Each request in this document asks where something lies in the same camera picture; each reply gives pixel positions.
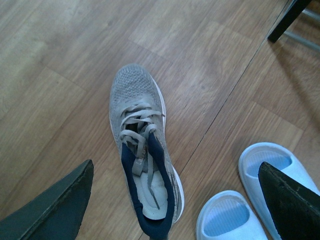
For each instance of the light blue slide sandal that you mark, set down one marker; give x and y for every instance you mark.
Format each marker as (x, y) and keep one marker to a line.
(282, 159)
(228, 216)

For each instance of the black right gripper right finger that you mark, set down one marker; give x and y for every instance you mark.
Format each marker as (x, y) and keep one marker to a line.
(294, 208)

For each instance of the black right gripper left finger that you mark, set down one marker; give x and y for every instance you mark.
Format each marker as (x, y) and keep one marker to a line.
(55, 214)

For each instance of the grey knit sneaker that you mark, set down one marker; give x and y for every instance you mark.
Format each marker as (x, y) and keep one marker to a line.
(137, 115)

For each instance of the black metal shoe rack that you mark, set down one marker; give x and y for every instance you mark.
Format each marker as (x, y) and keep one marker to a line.
(296, 8)

